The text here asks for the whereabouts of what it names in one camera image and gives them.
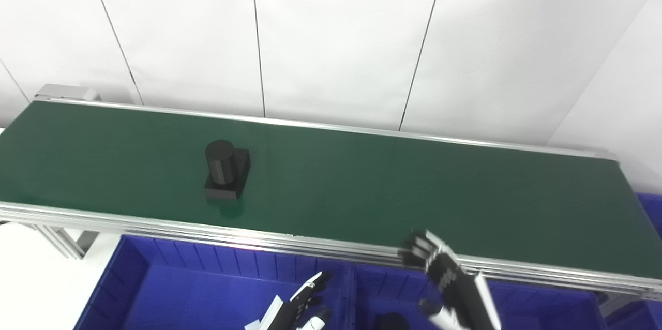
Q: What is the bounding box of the blue bin with black parts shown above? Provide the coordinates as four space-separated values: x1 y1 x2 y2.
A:
352 263 621 330

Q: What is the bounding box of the blue bin with white block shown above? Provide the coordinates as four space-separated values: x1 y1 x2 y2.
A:
75 234 355 330

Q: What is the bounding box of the grey conveyor end housing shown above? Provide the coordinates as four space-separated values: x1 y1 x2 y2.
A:
35 84 100 102

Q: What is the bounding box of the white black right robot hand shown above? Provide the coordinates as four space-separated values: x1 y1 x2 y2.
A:
398 229 502 330

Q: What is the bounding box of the empty blue bin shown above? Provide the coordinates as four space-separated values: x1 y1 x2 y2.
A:
603 193 662 330

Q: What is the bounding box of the green conveyor belt aluminium frame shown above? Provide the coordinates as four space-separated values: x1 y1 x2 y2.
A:
0 97 662 302

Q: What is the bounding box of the aluminium conveyor support leg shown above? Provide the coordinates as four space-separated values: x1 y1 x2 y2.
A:
30 223 100 260

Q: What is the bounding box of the black cylinder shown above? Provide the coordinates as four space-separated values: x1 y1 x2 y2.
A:
203 140 251 202
373 312 410 330

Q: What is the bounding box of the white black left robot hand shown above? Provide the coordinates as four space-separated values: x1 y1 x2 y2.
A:
246 271 333 330

